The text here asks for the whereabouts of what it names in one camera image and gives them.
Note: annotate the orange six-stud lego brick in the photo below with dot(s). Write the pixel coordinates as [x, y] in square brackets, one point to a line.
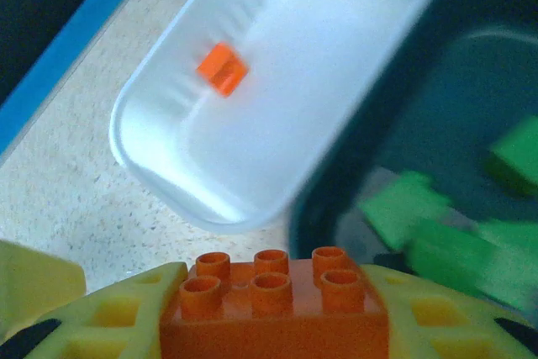
[273, 325]

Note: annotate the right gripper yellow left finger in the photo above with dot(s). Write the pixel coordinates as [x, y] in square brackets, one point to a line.
[84, 325]

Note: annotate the small orange lego brick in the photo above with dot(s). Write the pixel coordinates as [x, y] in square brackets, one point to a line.
[220, 69]

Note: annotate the white plastic container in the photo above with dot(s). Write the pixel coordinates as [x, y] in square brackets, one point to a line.
[315, 123]

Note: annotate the blue table edge strip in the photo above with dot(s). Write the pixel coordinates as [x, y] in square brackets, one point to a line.
[80, 22]

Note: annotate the green lego brick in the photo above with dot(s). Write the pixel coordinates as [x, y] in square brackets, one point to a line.
[471, 258]
[403, 207]
[519, 157]

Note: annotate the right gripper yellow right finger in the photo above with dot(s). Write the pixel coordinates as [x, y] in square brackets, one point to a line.
[441, 325]

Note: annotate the dark green plastic container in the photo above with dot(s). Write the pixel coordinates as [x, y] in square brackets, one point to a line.
[420, 81]

